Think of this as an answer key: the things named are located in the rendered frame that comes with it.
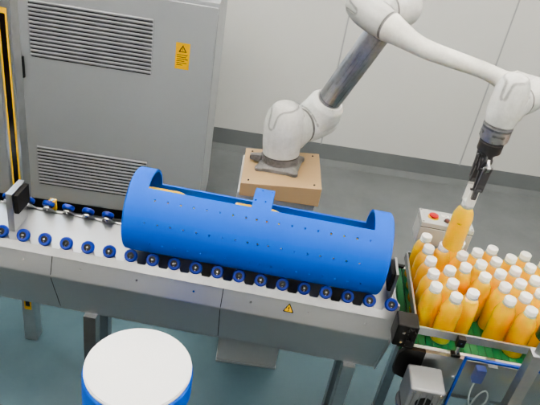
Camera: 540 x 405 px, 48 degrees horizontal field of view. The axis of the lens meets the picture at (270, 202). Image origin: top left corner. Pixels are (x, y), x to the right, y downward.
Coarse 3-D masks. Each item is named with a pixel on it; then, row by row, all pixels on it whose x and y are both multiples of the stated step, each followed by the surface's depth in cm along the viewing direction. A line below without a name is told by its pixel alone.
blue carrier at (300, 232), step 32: (128, 192) 193; (160, 192) 194; (192, 192) 217; (256, 192) 199; (128, 224) 193; (160, 224) 192; (192, 224) 192; (224, 224) 192; (256, 224) 192; (288, 224) 192; (320, 224) 193; (352, 224) 216; (384, 224) 195; (192, 256) 199; (224, 256) 196; (256, 256) 194; (288, 256) 193; (320, 256) 192; (352, 256) 191; (384, 256) 191; (352, 288) 200
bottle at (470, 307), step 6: (462, 300) 197; (468, 300) 195; (474, 300) 195; (462, 306) 196; (468, 306) 195; (474, 306) 195; (462, 312) 196; (468, 312) 195; (474, 312) 196; (462, 318) 197; (468, 318) 197; (462, 324) 198; (468, 324) 198; (456, 330) 200; (462, 330) 200
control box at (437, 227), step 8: (416, 216) 235; (424, 216) 228; (440, 216) 230; (448, 216) 231; (416, 224) 232; (424, 224) 225; (432, 224) 225; (440, 224) 225; (416, 232) 230; (432, 232) 227; (440, 232) 227; (472, 232) 225; (416, 240) 230; (432, 240) 229; (440, 240) 228; (464, 240) 227; (464, 248) 229
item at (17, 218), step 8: (16, 184) 209; (24, 184) 211; (8, 192) 204; (16, 192) 206; (24, 192) 209; (8, 200) 205; (16, 200) 205; (24, 200) 210; (8, 208) 206; (16, 208) 207; (24, 208) 215; (8, 216) 208; (16, 216) 210; (24, 216) 217; (8, 224) 210; (16, 224) 211
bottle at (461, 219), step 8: (456, 208) 200; (464, 208) 197; (472, 208) 198; (456, 216) 199; (464, 216) 198; (472, 216) 199; (448, 224) 204; (456, 224) 200; (464, 224) 199; (448, 232) 203; (456, 232) 201; (464, 232) 201; (448, 240) 204; (456, 240) 203; (448, 248) 205; (456, 248) 204
